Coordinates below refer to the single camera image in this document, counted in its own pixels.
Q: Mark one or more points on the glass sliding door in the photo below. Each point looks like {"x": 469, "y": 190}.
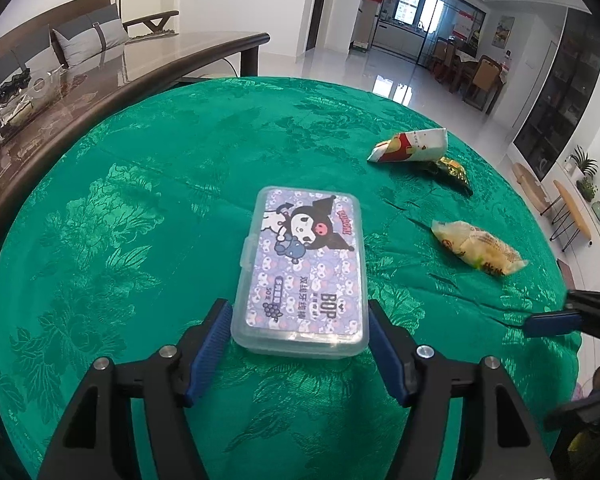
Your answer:
{"x": 430, "y": 25}

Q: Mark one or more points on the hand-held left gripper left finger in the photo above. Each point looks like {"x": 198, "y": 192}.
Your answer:
{"x": 207, "y": 355}

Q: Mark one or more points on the dining table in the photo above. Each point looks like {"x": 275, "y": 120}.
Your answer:
{"x": 467, "y": 55}

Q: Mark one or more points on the crushed white red paper cup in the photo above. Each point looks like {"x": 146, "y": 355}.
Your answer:
{"x": 410, "y": 145}

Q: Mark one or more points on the clear plastic box purple label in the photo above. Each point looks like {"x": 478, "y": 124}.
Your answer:
{"x": 300, "y": 280}

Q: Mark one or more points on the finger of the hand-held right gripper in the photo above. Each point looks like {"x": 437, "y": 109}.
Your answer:
{"x": 585, "y": 407}
{"x": 550, "y": 323}

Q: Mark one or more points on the dark grey cushion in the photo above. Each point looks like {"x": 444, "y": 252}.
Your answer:
{"x": 15, "y": 57}

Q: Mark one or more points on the framed wall picture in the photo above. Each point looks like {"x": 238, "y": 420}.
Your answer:
{"x": 504, "y": 32}

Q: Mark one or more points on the gold foil wrapper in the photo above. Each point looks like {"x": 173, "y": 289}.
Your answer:
{"x": 452, "y": 171}

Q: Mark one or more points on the dark wooden coffee table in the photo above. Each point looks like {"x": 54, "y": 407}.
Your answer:
{"x": 180, "y": 55}

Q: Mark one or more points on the glass tray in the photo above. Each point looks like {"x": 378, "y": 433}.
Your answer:
{"x": 20, "y": 105}

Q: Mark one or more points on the oval wooden side table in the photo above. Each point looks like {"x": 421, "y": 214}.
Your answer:
{"x": 530, "y": 185}
{"x": 572, "y": 210}

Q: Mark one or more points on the glass display cabinet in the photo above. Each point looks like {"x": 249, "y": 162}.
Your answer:
{"x": 560, "y": 95}

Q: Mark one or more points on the light grey cushion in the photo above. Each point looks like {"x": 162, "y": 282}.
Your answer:
{"x": 90, "y": 35}

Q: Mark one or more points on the green floral tablecloth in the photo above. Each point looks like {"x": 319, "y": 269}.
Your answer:
{"x": 130, "y": 220}

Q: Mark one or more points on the yellow snack packet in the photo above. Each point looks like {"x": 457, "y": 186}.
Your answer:
{"x": 480, "y": 247}

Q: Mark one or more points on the wooden dining chair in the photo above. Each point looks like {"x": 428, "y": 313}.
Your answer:
{"x": 485, "y": 82}
{"x": 442, "y": 57}

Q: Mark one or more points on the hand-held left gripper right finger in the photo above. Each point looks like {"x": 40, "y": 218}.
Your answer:
{"x": 387, "y": 355}

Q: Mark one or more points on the dark wooden sofa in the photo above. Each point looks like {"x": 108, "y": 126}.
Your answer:
{"x": 80, "y": 5}

